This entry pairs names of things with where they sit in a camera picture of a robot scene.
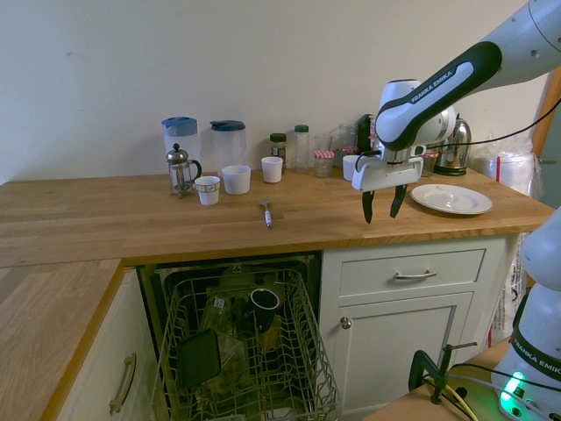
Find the metal spoon white handle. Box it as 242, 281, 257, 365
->
259, 199, 275, 229

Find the white cabinet with drawer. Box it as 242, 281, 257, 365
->
321, 239, 521, 417

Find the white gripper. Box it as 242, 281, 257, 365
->
352, 155, 425, 225

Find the clear plastic bag of cups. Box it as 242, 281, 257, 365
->
468, 135, 544, 198

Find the brass cabinet handle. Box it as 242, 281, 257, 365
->
108, 353, 138, 416

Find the clear plastic container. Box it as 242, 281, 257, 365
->
199, 287, 251, 339

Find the wire dishwasher rack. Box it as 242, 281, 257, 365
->
151, 268, 342, 421

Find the glass jar red checkered lid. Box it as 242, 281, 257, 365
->
421, 149, 440, 178
313, 150, 336, 179

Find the ribbed white cup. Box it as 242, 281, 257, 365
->
260, 156, 284, 184

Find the steel electric kettle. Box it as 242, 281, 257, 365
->
432, 114, 473, 177

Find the yellow cable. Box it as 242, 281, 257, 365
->
449, 383, 477, 421

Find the wide white mug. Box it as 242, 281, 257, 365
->
221, 164, 252, 196

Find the black shaker bottle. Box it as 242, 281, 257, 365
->
358, 113, 378, 153

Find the plain white cup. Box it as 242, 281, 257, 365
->
342, 154, 363, 182

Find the metal drawer handle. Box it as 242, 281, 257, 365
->
393, 270, 438, 281

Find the small patterned white cup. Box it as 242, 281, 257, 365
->
194, 175, 221, 206

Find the clear pitcher light blue lid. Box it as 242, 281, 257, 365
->
160, 116, 202, 176

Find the dark green C-clamp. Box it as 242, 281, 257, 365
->
408, 341, 479, 405

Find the built-in dishwasher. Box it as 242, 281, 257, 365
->
134, 250, 324, 421

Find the white plate gold rim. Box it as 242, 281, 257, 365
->
409, 183, 494, 217

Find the clear glass jar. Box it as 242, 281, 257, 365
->
336, 124, 359, 151

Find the black square container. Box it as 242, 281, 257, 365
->
174, 328, 223, 390

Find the glass french press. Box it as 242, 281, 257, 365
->
166, 143, 203, 200

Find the dark spice jar black lid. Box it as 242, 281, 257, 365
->
268, 132, 288, 170

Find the clear jar green lid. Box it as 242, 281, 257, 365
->
293, 125, 311, 174

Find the white corner cabinet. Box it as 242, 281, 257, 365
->
55, 265, 161, 421

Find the clear pitcher dark blue lid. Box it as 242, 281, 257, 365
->
209, 119, 247, 176

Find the black mug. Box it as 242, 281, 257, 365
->
249, 288, 281, 334

